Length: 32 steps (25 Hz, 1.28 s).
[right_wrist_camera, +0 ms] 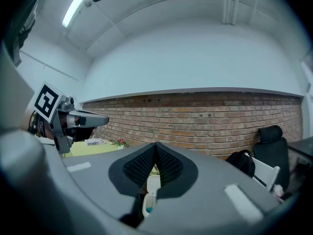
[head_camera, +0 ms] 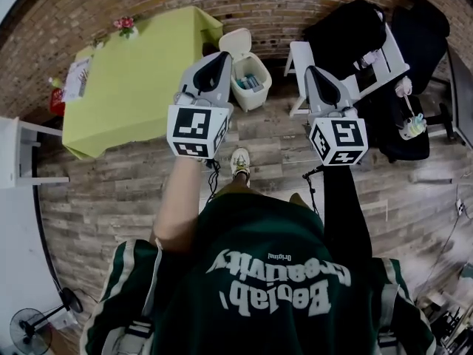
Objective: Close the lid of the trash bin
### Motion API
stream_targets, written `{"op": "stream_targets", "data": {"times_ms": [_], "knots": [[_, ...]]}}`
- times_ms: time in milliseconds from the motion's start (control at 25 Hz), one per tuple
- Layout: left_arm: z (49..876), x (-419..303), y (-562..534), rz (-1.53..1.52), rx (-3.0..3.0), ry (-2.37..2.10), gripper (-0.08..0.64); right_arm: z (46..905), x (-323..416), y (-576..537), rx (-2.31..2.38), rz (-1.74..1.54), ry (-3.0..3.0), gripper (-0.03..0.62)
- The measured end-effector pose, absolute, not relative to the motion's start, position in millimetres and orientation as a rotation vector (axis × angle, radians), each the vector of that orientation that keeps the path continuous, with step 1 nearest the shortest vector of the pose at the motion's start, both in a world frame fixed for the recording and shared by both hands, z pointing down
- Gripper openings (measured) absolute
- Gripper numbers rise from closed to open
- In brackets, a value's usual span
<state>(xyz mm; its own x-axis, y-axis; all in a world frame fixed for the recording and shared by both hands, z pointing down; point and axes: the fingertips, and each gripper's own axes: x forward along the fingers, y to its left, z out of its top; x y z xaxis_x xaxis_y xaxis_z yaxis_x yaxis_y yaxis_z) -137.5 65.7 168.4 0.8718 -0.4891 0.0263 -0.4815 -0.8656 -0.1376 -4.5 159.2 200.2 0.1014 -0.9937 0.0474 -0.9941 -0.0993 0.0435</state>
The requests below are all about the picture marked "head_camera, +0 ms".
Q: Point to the red bag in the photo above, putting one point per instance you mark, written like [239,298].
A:
[57,102]

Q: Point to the person's tan shorts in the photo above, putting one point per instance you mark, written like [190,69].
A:
[231,192]

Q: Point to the small green plant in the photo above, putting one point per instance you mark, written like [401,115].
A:
[98,43]

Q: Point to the person's left white sneaker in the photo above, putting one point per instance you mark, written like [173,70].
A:
[240,161]

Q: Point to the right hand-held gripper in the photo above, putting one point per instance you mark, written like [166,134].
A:
[345,135]

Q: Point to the pink flower vase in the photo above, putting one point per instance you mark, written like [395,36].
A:
[125,26]

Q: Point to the person's left leg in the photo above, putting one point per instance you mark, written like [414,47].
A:
[242,179]

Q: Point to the white power strip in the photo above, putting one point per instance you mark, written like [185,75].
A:
[460,206]

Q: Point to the black standing fan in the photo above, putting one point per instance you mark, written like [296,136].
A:
[29,331]

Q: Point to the blue and white packets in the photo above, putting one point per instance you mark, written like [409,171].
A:
[249,83]

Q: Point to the yellow-green bottle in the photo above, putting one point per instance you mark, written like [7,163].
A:
[54,82]

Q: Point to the black office chair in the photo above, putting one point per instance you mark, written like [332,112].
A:
[421,39]

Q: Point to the white pedal trash bin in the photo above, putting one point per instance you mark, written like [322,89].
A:
[251,100]

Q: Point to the white brush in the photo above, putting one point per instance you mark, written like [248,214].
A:
[403,85]

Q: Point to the white printed booklet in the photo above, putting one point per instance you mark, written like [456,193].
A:
[75,80]

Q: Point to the green tablecloth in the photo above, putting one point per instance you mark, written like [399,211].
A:
[136,87]

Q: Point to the person's bare left forearm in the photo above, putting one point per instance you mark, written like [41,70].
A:
[177,213]

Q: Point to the dark desk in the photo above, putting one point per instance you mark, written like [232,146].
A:
[463,98]

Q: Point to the person's green printed jersey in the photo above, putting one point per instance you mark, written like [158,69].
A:
[258,309]

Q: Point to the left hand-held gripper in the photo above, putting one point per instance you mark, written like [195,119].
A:
[192,128]

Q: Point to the white cup with colourful cloth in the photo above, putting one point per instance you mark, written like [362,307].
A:
[412,128]

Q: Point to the white side stool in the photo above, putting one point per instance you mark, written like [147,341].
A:
[15,150]

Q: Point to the person's black-sleeved right forearm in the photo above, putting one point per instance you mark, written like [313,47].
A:
[343,216]

